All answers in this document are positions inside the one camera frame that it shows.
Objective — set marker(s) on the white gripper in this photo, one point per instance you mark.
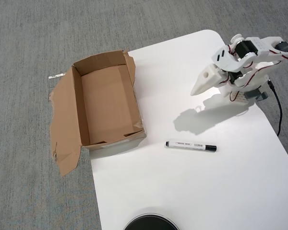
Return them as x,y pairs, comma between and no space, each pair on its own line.
207,78

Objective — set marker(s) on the white paper strip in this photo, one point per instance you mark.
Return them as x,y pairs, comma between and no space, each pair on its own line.
56,76

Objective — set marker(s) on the grey table clamp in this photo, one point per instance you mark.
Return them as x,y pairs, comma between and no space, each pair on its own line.
262,96

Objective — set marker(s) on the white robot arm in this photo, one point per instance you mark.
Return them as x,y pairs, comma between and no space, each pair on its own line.
261,45

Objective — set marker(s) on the open brown cardboard box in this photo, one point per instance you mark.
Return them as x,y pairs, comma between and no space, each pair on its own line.
103,127

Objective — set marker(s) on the white marker pen black cap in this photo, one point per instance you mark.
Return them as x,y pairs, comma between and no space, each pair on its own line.
182,144

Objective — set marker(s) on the black round object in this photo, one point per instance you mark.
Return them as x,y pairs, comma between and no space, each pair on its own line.
151,222

